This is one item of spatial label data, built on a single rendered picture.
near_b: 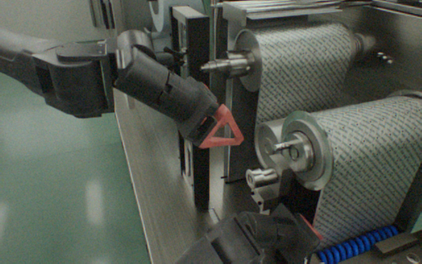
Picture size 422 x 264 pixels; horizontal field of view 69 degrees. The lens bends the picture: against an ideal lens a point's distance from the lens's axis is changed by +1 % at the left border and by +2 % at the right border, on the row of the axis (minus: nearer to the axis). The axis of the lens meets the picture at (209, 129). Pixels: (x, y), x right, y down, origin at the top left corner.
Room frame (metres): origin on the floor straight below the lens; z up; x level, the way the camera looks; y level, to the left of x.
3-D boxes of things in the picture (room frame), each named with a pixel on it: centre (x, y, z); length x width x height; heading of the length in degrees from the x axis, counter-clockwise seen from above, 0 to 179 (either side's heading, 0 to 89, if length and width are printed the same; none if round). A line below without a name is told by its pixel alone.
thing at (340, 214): (0.44, -0.31, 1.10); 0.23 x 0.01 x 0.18; 111
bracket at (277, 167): (0.47, -0.12, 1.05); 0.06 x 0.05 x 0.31; 111
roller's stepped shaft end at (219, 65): (0.66, -0.01, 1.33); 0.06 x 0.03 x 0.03; 111
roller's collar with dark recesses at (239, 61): (0.68, -0.06, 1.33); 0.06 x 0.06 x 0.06; 21
